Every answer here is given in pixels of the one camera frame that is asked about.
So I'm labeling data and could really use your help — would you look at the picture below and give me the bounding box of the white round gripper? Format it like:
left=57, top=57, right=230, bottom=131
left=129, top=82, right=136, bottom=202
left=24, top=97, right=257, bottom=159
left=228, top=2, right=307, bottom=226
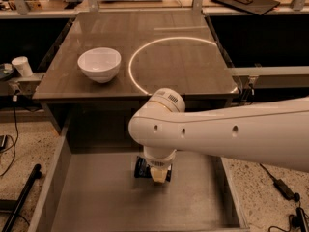
left=144, top=152, right=176, bottom=184

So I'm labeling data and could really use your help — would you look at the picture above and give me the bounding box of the dark blue snack bar wrapper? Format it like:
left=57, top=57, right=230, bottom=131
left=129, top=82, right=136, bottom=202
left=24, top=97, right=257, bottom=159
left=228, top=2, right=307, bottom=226
left=134, top=156, right=172, bottom=182

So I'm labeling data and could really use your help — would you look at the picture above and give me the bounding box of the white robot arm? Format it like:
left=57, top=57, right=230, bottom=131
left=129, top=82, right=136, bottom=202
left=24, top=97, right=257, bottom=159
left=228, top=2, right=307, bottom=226
left=128, top=88, right=309, bottom=172

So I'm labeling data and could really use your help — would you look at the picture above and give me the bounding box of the open grey top drawer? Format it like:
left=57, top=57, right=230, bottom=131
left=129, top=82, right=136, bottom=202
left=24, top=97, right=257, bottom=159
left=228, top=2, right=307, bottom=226
left=27, top=108, right=251, bottom=232

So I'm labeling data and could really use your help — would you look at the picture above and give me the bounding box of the black pole on floor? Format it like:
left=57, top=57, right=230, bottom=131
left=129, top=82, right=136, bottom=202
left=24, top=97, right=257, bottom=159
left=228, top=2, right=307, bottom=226
left=1, top=164, right=42, bottom=232

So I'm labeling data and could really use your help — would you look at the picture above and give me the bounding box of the white ceramic bowl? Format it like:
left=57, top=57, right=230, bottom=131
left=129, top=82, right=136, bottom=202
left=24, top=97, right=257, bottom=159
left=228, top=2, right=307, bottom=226
left=77, top=47, right=122, bottom=83

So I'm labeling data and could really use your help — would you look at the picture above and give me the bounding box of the black plug bottom right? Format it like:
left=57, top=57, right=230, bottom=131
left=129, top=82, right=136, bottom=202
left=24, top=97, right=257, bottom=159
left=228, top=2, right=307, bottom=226
left=268, top=206, right=309, bottom=232

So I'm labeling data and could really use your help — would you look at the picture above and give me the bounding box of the white paper cup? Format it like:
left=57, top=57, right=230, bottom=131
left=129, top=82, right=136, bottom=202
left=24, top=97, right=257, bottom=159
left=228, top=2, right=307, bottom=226
left=12, top=56, right=33, bottom=77

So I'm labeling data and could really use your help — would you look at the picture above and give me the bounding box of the black laptop on shelf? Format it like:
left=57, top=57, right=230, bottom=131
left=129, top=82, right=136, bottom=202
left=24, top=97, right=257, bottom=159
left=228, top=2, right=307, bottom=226
left=211, top=0, right=279, bottom=15

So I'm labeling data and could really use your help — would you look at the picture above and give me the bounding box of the black power adapter with cable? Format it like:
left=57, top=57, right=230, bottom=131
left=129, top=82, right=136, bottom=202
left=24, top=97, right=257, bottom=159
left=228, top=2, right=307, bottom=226
left=261, top=164, right=300, bottom=202

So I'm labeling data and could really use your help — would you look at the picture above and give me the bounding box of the black cable left floor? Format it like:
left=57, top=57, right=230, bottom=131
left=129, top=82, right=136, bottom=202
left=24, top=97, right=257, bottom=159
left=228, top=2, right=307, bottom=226
left=0, top=94, right=20, bottom=178

